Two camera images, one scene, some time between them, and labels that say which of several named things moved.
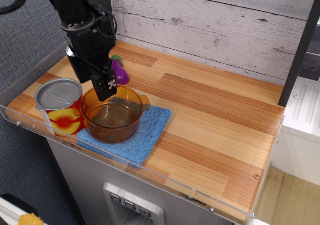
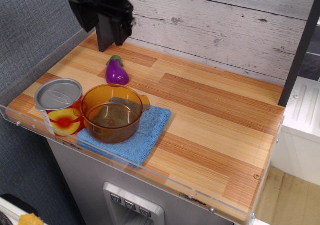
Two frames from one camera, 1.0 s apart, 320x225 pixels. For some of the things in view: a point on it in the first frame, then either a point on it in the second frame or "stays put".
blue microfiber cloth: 133,151 stays put
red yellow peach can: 60,101 stays put
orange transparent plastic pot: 115,119 stays put
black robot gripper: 91,36 to 88,0
